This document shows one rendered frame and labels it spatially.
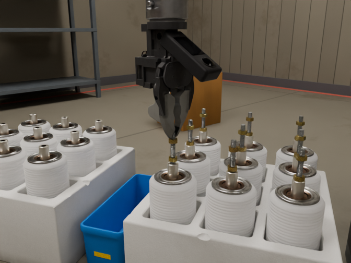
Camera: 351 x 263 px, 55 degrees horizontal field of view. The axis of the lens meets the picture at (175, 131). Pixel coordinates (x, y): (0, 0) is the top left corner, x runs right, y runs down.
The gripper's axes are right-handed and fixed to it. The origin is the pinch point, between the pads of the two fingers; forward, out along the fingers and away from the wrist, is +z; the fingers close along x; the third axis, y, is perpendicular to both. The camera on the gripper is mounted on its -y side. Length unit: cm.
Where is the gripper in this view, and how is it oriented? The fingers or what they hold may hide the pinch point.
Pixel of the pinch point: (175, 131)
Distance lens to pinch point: 64.2
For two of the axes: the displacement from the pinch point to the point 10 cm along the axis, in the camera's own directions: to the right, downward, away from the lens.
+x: -7.0, 2.1, -6.8
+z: 0.0, 9.6, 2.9
